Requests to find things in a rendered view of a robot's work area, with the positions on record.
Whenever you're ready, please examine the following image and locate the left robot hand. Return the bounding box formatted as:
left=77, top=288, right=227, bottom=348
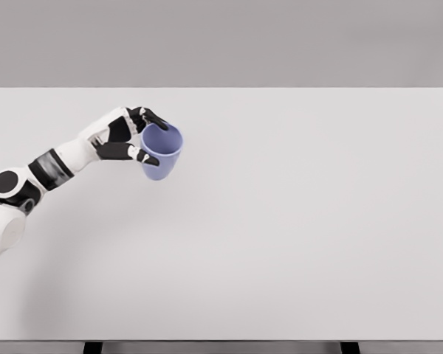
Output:
left=80, top=106, right=170, bottom=167

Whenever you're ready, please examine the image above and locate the blue plastic cup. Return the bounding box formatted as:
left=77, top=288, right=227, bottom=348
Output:
left=140, top=123, right=184, bottom=181

